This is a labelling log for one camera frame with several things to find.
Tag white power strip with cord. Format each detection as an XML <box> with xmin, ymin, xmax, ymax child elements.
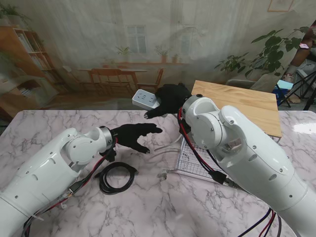
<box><xmin>131</xmin><ymin>89</ymin><xmax>185</xmax><ymax>181</ymax></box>

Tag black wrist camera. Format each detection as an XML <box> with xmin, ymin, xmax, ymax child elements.
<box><xmin>100</xmin><ymin>145</ymin><xmax>117</xmax><ymax>162</ymax></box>
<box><xmin>177</xmin><ymin>118</ymin><xmax>191</xmax><ymax>139</ymax></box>

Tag printed backdrop curtain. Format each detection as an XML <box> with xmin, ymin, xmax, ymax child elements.
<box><xmin>0</xmin><ymin>0</ymin><xmax>309</xmax><ymax>111</ymax></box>

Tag white wire mesh drawer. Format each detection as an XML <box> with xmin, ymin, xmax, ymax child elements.
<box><xmin>175</xmin><ymin>138</ymin><xmax>237</xmax><ymax>184</ymax></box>

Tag person in background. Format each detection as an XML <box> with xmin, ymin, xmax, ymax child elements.
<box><xmin>283</xmin><ymin>26</ymin><xmax>316</xmax><ymax>82</ymax></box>

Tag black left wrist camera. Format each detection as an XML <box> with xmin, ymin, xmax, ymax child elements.
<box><xmin>100</xmin><ymin>145</ymin><xmax>117</xmax><ymax>162</ymax></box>

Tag red black right arm cables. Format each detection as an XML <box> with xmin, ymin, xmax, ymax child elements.
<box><xmin>177</xmin><ymin>106</ymin><xmax>282</xmax><ymax>237</ymax></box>

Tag blue storage box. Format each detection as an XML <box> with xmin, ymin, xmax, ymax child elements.
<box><xmin>273</xmin><ymin>80</ymin><xmax>294</xmax><ymax>107</ymax></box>

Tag wire frame with wooden top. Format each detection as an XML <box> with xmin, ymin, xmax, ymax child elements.
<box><xmin>191</xmin><ymin>79</ymin><xmax>282</xmax><ymax>144</ymax></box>

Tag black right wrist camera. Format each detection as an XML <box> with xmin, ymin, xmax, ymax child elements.
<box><xmin>177</xmin><ymin>118</ymin><xmax>191</xmax><ymax>139</ymax></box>

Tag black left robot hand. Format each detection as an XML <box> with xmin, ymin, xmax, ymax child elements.
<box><xmin>110</xmin><ymin>123</ymin><xmax>163</xmax><ymax>155</ymax></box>

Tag black tripod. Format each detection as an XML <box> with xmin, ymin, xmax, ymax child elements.
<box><xmin>278</xmin><ymin>70</ymin><xmax>316</xmax><ymax>111</ymax></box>

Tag red black left arm cables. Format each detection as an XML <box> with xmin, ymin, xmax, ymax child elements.
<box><xmin>22</xmin><ymin>138</ymin><xmax>119</xmax><ymax>237</ymax></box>

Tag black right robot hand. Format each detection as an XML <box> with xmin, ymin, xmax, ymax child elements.
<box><xmin>144</xmin><ymin>83</ymin><xmax>193</xmax><ymax>119</ymax></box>

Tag black coiled cable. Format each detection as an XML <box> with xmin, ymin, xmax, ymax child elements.
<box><xmin>95</xmin><ymin>161</ymin><xmax>138</xmax><ymax>195</ymax></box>

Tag red black arm cables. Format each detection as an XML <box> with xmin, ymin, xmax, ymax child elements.
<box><xmin>177</xmin><ymin>106</ymin><xmax>282</xmax><ymax>237</ymax></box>
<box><xmin>22</xmin><ymin>138</ymin><xmax>119</xmax><ymax>237</ymax></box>

